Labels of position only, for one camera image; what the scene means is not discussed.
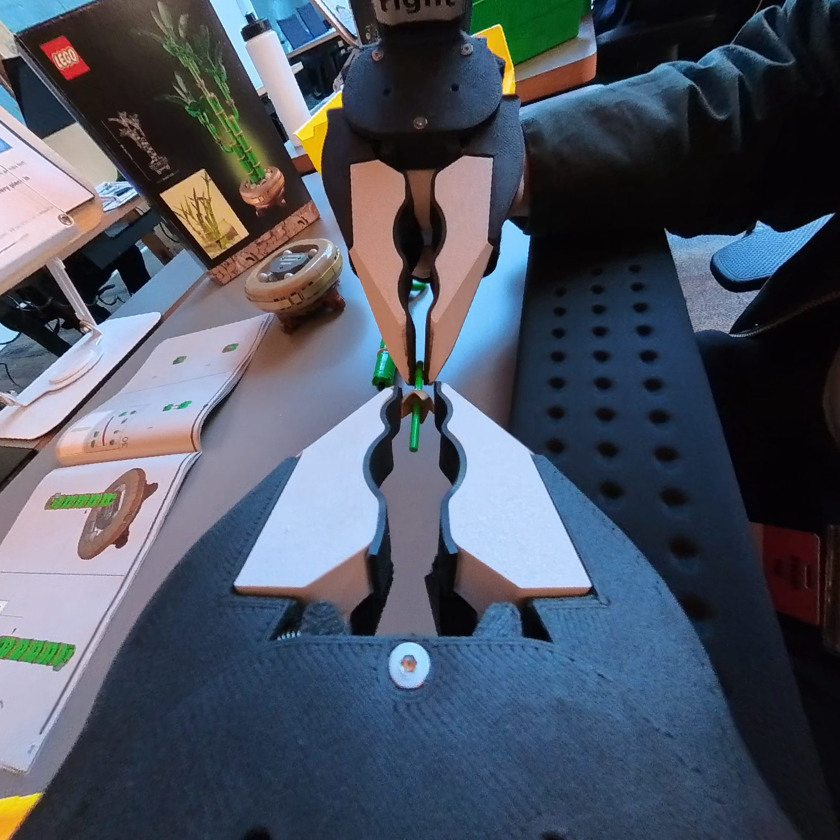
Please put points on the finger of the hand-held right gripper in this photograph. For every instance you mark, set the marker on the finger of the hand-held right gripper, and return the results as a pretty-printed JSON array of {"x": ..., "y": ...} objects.
[
  {"x": 469, "y": 223},
  {"x": 374, "y": 229}
]

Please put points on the grey desk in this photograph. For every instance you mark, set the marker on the grey desk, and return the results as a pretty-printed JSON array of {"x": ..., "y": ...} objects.
[{"x": 295, "y": 394}]

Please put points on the orange printed box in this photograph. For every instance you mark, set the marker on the orange printed box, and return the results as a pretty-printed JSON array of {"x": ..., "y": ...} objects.
[{"x": 787, "y": 571}]

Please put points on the black toy brick set box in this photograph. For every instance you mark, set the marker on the black toy brick set box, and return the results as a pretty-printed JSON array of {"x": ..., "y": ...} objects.
[{"x": 164, "y": 131}]

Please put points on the brown round brick base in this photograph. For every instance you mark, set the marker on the brown round brick base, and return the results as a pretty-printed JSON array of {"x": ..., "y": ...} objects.
[{"x": 295, "y": 275}]

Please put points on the yellow plastic bin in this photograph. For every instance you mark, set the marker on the yellow plastic bin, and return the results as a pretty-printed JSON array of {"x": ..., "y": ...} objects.
[
  {"x": 16, "y": 817},
  {"x": 318, "y": 138}
]

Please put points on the green brick bamboo stalk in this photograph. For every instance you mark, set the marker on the green brick bamboo stalk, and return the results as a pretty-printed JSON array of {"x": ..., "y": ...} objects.
[{"x": 382, "y": 371}]

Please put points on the person's right hand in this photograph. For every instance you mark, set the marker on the person's right hand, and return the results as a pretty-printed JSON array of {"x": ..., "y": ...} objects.
[{"x": 428, "y": 246}]

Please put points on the white water bottle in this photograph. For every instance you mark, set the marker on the white water bottle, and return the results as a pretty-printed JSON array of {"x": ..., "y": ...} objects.
[{"x": 279, "y": 72}]

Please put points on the person's right forearm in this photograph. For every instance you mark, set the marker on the person's right forearm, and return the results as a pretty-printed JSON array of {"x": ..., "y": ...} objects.
[{"x": 689, "y": 131}]

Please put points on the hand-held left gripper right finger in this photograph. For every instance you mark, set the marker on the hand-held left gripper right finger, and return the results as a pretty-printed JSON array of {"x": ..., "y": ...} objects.
[{"x": 512, "y": 531}]

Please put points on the tan round brick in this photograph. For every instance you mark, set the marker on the tan round brick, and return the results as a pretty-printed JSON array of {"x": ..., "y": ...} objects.
[{"x": 415, "y": 401}]

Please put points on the black chair armrest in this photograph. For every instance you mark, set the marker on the black chair armrest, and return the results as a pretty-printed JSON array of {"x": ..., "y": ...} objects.
[{"x": 754, "y": 256}]

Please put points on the printed instruction sheet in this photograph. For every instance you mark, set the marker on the printed instruction sheet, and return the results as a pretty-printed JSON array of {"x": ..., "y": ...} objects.
[{"x": 33, "y": 197}]

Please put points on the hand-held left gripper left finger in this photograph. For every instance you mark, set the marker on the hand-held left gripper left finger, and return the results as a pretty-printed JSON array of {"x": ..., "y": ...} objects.
[{"x": 315, "y": 531}]

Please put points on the green axle rod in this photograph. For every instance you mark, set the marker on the green axle rod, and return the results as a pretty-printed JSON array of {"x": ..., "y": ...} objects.
[{"x": 416, "y": 426}]

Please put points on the green plastic crate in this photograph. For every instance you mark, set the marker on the green plastic crate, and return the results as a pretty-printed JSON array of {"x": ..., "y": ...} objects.
[{"x": 525, "y": 26}]

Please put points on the person's dark jacket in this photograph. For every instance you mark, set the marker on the person's dark jacket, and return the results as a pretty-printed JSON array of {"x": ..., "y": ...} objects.
[{"x": 774, "y": 394}]

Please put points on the black studded mat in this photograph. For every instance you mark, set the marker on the black studded mat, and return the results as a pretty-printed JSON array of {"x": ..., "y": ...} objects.
[{"x": 623, "y": 426}]

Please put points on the open instruction booklet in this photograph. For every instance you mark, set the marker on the open instruction booklet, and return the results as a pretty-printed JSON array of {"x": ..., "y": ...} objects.
[{"x": 98, "y": 558}]

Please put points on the black flat pad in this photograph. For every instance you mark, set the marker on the black flat pad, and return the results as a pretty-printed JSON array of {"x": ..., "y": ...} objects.
[{"x": 13, "y": 463}]

